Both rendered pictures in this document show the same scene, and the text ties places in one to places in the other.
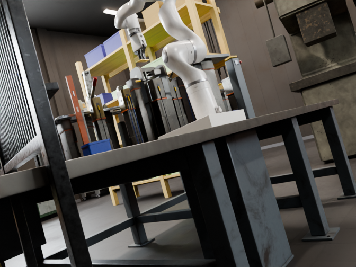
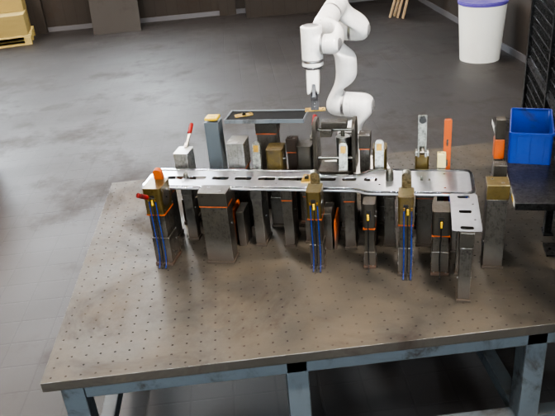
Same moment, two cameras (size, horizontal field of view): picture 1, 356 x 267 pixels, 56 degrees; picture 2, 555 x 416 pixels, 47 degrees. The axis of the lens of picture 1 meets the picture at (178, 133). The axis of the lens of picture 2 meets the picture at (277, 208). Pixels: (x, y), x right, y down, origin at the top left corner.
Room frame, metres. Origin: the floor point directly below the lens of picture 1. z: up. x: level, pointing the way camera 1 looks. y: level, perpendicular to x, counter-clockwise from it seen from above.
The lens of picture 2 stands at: (3.95, 1.85, 2.12)
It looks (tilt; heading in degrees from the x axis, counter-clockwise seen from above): 27 degrees down; 229
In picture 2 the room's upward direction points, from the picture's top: 5 degrees counter-clockwise
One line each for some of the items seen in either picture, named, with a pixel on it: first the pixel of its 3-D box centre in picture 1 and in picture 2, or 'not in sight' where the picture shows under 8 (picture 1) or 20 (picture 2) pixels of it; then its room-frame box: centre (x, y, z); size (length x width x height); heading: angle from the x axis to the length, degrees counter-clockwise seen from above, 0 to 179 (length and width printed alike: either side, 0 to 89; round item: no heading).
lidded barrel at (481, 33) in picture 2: not in sight; (481, 29); (-3.02, -2.17, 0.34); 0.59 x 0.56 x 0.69; 51
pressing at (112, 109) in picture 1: (154, 104); (301, 180); (2.26, 0.10, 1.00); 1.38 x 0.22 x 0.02; 125
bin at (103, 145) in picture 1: (97, 152); not in sight; (1.52, 0.37, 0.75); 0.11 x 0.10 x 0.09; 125
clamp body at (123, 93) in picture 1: (132, 121); (380, 183); (1.91, 0.23, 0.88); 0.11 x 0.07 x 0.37; 35
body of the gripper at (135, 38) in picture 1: (137, 41); (313, 78); (2.15, 0.09, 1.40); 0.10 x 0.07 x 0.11; 43
